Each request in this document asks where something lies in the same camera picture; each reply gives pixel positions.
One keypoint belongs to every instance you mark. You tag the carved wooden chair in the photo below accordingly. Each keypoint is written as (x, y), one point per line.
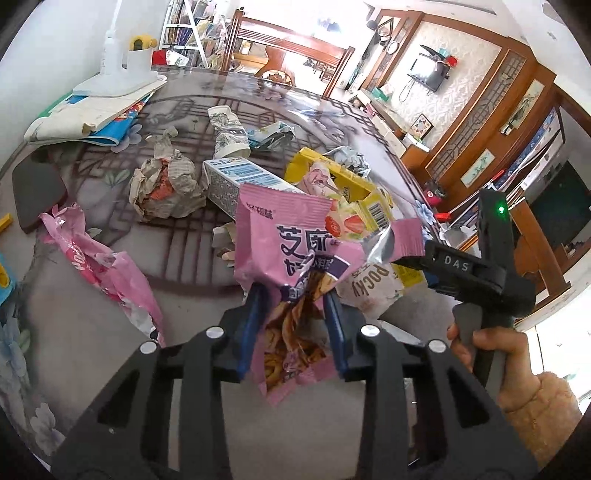
(286, 50)

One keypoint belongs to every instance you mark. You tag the white pen holder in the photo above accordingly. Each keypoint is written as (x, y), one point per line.
(138, 60)

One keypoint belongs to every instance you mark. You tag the white blue milk carton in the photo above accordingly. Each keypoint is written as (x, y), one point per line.
(240, 182)

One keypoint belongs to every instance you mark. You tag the newspaper ball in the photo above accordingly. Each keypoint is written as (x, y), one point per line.
(166, 189)

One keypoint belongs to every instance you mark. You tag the person's right forearm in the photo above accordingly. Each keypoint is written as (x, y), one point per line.
(545, 415)

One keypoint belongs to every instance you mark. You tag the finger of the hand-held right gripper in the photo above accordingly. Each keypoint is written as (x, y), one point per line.
(411, 264)

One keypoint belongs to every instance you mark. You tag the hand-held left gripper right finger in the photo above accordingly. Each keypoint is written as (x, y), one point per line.
(333, 323)

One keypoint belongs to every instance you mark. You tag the wooden partition screen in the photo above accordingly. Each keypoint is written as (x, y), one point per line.
(489, 129)

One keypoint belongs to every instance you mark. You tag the crumpled blue white wrapper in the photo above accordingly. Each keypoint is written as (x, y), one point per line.
(270, 136)

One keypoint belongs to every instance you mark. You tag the torn paper scrap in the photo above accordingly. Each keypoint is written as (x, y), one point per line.
(225, 242)

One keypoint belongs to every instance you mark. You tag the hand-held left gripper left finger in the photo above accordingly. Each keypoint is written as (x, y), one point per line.
(251, 323)

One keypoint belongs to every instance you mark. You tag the white snack packet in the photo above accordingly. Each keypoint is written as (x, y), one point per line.
(369, 288)

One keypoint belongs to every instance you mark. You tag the wooden TV cabinet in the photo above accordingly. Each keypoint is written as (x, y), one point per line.
(392, 124)

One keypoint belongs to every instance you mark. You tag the crumpled pink plastic wrapper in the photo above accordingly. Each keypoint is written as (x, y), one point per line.
(106, 272)

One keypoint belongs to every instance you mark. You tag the white desk lamp base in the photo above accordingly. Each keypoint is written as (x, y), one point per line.
(115, 83)

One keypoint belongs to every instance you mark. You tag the bookshelf with books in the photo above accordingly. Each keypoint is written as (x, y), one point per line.
(189, 27)

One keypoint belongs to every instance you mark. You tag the stack of books and papers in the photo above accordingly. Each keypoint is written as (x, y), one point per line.
(78, 117)

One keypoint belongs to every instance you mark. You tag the black flat pad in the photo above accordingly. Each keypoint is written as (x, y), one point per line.
(39, 194)

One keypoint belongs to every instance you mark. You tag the wall-mounted television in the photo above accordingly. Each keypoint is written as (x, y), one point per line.
(430, 71)

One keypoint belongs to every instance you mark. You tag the small crumpled grey paper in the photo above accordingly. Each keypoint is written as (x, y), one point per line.
(351, 159)

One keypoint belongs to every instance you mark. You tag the person's right hand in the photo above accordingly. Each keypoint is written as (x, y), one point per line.
(510, 364)

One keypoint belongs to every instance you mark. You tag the yellow cardboard box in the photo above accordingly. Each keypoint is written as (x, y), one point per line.
(314, 161)

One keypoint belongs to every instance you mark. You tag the printed paper cup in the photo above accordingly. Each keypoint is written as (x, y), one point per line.
(228, 134)

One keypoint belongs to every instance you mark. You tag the yellow timer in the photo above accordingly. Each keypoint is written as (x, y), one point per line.
(143, 42)

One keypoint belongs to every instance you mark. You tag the strawberry print packet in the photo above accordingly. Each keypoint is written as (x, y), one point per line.
(344, 224)

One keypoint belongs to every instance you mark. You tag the pink snack packet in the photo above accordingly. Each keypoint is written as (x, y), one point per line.
(286, 249)

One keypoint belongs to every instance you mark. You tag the blue booklet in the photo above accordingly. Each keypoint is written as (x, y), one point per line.
(115, 131)

